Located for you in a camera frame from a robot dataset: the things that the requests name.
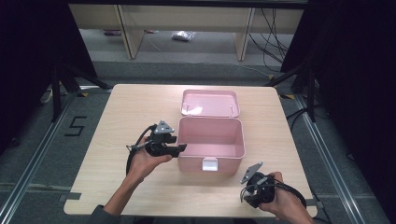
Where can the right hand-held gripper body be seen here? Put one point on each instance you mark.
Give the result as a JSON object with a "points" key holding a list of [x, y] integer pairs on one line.
{"points": [[260, 186]]}

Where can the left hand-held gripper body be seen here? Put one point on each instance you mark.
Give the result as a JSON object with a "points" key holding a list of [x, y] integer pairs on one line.
{"points": [[158, 140]]}

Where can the pink plastic storage box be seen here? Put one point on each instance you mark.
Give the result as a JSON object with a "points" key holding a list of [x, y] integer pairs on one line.
{"points": [[211, 137]]}

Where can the person's left hand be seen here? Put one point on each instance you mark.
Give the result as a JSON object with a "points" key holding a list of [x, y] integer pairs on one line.
{"points": [[146, 163]]}

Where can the person's right hand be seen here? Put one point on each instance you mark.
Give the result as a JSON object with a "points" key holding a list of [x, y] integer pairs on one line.
{"points": [[285, 202]]}

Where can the person's grey sleeve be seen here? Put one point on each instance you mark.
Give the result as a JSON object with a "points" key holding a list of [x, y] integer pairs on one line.
{"points": [[104, 216]]}

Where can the clear plastic bag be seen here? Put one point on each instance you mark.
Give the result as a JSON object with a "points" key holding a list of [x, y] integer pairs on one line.
{"points": [[183, 35]]}

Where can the black tripod stand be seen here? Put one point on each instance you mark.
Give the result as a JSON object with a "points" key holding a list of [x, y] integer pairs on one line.
{"points": [[309, 90], [57, 90]]}

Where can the light wooden desk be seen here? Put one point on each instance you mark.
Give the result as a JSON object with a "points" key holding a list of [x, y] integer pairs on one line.
{"points": [[186, 18]]}

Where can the black curtain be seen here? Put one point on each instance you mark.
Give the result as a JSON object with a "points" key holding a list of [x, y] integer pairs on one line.
{"points": [[358, 77], [31, 62]]}

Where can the metal floor rail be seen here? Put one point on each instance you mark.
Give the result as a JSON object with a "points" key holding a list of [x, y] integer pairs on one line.
{"points": [[327, 155], [34, 161]]}

